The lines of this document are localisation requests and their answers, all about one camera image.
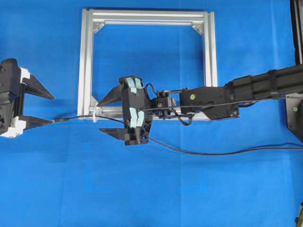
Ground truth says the black USB cable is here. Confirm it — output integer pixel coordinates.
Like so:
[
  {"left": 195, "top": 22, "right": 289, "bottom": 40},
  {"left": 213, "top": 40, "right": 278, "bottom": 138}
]
[{"left": 53, "top": 115, "right": 303, "bottom": 156}]

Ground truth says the blue cloth mat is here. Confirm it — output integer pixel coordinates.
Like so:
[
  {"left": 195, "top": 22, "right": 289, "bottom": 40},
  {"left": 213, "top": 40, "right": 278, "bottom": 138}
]
[{"left": 0, "top": 0, "right": 303, "bottom": 227}]

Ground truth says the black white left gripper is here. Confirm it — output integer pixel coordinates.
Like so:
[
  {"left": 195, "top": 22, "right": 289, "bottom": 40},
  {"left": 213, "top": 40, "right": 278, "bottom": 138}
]
[{"left": 0, "top": 59, "right": 54, "bottom": 138}]

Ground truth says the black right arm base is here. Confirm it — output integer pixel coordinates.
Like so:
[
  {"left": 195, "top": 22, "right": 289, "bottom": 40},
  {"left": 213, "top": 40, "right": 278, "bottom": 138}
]
[{"left": 285, "top": 0, "right": 303, "bottom": 142}]

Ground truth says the aluminium extrusion frame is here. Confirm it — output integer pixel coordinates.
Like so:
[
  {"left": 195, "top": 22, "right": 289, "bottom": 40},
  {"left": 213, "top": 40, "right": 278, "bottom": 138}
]
[{"left": 77, "top": 9, "right": 218, "bottom": 120}]

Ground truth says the white zip tie loop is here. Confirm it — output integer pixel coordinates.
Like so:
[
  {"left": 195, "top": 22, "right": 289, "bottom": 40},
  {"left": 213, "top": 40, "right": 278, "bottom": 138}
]
[{"left": 92, "top": 106, "right": 99, "bottom": 123}]

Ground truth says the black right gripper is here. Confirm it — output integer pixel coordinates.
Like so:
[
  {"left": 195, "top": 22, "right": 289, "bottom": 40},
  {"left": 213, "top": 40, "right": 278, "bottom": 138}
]
[{"left": 97, "top": 76, "right": 152, "bottom": 146}]

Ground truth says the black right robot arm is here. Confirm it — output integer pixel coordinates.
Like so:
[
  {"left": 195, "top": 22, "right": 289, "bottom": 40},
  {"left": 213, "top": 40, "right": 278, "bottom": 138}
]
[{"left": 98, "top": 65, "right": 303, "bottom": 146}]

